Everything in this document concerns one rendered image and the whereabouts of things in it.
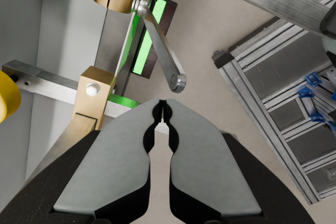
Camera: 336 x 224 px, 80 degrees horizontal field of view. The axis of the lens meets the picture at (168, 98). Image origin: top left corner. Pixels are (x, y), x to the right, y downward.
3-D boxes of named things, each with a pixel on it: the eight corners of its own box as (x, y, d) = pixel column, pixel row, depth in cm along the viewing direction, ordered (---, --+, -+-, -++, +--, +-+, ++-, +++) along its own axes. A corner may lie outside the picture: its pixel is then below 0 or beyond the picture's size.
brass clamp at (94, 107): (120, 75, 37) (114, 87, 32) (103, 131, 43) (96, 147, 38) (87, 63, 36) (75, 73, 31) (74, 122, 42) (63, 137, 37)
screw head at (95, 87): (101, 85, 32) (99, 88, 31) (98, 96, 33) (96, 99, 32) (88, 80, 32) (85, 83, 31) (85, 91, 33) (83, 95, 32)
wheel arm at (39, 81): (235, 131, 43) (242, 145, 39) (227, 143, 44) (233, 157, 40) (17, 57, 35) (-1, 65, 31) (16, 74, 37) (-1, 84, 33)
